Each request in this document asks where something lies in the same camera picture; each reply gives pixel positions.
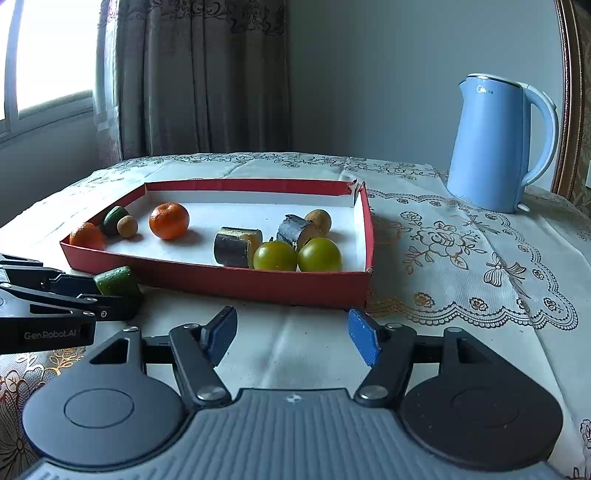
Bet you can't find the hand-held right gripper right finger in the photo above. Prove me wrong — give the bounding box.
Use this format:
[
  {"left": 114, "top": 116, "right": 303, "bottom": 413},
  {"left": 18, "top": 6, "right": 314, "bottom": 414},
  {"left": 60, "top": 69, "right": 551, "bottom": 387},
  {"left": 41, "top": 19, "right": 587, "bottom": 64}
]
[{"left": 347, "top": 308, "right": 504, "bottom": 408}]

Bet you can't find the large brown longan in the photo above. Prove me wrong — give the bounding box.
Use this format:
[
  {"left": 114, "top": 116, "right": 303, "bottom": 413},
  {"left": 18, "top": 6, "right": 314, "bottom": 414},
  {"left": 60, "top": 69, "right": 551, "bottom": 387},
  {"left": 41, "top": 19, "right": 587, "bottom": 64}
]
[{"left": 305, "top": 209, "right": 332, "bottom": 236}]

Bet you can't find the light blue electric kettle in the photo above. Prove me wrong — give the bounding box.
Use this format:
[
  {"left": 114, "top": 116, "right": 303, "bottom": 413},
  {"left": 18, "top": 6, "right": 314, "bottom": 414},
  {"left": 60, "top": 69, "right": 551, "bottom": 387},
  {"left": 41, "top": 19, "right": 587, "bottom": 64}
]
[{"left": 446, "top": 73, "right": 559, "bottom": 214}]

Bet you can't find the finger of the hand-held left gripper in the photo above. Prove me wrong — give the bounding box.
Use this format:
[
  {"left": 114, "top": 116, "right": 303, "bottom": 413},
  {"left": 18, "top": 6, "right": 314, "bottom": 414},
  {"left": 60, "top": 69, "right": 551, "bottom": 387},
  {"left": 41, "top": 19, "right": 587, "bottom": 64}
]
[
  {"left": 0, "top": 284, "right": 145, "bottom": 322},
  {"left": 0, "top": 253, "right": 101, "bottom": 296}
]

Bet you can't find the whole dark green fruit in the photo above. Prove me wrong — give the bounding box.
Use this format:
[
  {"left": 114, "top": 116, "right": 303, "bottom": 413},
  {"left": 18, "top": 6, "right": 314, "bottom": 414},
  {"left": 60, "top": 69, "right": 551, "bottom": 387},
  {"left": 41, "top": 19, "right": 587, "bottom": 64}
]
[{"left": 102, "top": 205, "right": 131, "bottom": 237}]

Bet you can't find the red cardboard box tray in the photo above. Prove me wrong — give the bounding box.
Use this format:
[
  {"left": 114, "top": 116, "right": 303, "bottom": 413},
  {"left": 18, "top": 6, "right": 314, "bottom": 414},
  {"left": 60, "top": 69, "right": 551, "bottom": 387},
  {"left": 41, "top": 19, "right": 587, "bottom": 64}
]
[{"left": 60, "top": 179, "right": 375, "bottom": 310}]

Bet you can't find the window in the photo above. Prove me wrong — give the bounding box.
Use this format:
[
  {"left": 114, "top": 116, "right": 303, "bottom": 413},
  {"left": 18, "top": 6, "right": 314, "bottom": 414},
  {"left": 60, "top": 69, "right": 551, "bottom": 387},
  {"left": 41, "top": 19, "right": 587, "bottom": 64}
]
[{"left": 0, "top": 0, "right": 100, "bottom": 144}]

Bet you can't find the green tomato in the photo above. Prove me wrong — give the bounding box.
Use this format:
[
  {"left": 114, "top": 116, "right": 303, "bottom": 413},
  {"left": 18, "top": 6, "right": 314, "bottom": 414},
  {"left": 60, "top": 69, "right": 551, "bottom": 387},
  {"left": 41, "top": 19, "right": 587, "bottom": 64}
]
[
  {"left": 252, "top": 240, "right": 298, "bottom": 272},
  {"left": 297, "top": 237, "right": 343, "bottom": 273}
]

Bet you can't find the eggplant chunk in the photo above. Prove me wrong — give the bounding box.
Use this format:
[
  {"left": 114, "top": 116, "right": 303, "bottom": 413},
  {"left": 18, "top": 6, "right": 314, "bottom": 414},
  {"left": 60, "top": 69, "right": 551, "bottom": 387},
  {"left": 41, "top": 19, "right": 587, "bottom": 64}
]
[{"left": 276, "top": 214, "right": 320, "bottom": 252}]

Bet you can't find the white floral lace tablecloth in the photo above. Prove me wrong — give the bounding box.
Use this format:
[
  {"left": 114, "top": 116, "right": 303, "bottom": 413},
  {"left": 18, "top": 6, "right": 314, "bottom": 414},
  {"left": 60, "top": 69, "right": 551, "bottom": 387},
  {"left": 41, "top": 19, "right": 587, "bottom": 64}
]
[{"left": 0, "top": 152, "right": 591, "bottom": 480}]

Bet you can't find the small mandarin orange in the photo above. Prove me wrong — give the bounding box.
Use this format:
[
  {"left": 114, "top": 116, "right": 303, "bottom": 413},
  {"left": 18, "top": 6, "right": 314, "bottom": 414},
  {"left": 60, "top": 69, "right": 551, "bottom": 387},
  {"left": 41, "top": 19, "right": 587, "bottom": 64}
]
[{"left": 69, "top": 222, "right": 106, "bottom": 251}]

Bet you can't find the cut green fruit piece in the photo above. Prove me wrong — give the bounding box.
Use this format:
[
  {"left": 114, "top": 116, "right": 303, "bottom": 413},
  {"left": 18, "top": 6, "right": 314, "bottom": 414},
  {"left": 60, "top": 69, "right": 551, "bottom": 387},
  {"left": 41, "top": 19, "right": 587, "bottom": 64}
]
[{"left": 93, "top": 266, "right": 143, "bottom": 298}]

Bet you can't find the large mandarin orange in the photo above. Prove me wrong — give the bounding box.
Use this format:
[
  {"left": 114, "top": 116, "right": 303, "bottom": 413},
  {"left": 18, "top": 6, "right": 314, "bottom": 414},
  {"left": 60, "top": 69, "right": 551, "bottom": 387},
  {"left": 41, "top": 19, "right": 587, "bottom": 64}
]
[{"left": 148, "top": 202, "right": 190, "bottom": 241}]

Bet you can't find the dark sugarcane piece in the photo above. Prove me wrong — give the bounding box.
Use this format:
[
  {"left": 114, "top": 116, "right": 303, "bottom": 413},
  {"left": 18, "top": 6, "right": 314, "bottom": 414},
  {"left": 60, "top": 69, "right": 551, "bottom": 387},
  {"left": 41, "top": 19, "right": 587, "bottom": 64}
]
[{"left": 213, "top": 226, "right": 263, "bottom": 269}]

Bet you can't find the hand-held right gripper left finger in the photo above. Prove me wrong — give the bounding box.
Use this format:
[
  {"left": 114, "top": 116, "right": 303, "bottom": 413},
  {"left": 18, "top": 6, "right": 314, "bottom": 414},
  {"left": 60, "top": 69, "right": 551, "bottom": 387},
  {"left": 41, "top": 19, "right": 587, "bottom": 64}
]
[{"left": 88, "top": 305, "right": 238, "bottom": 408}]

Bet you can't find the brown patterned curtain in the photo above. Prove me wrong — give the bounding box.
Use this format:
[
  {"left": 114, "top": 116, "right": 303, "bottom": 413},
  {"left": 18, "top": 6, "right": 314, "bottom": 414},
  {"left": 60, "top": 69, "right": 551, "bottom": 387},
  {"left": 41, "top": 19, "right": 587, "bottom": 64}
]
[{"left": 95, "top": 0, "right": 291, "bottom": 160}]

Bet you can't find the brown wooden frame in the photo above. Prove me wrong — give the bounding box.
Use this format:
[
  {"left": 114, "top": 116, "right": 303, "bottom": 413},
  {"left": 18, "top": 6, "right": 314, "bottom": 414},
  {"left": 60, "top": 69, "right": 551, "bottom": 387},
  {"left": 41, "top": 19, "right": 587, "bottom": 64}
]
[{"left": 551, "top": 0, "right": 591, "bottom": 199}]

